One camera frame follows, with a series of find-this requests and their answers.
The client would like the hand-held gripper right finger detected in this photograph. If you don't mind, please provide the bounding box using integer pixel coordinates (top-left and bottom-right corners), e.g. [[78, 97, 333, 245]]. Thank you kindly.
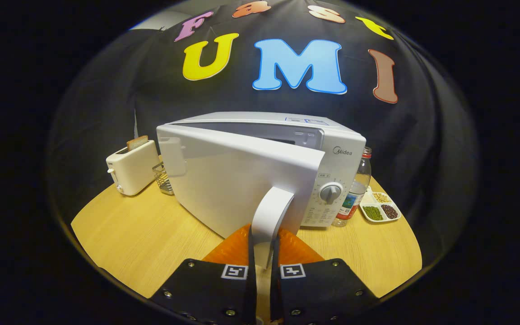
[[269, 228, 380, 325]]

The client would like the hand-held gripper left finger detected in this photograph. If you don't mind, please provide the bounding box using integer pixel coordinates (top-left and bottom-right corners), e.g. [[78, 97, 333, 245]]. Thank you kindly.
[[149, 223, 258, 325]]

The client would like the white microwave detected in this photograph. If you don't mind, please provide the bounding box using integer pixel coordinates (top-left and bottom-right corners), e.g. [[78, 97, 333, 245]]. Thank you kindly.
[[156, 111, 367, 271]]

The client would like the white divided dish with beans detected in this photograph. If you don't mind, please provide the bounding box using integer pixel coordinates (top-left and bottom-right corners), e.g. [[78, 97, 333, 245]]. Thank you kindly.
[[359, 187, 401, 223]]

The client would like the clear plastic bottle red cap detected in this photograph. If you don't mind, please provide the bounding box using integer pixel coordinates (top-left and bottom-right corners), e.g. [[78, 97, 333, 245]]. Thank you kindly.
[[332, 147, 372, 227]]

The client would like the white toaster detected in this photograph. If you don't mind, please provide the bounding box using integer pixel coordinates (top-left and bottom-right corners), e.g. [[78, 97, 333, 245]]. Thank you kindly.
[[106, 135, 161, 196]]

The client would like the brown toast slice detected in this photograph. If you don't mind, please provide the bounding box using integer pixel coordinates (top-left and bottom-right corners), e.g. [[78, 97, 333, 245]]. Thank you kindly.
[[126, 135, 149, 152]]

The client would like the wire mesh basket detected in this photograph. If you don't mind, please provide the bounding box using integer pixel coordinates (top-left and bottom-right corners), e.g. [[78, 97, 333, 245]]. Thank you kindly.
[[152, 162, 175, 195]]

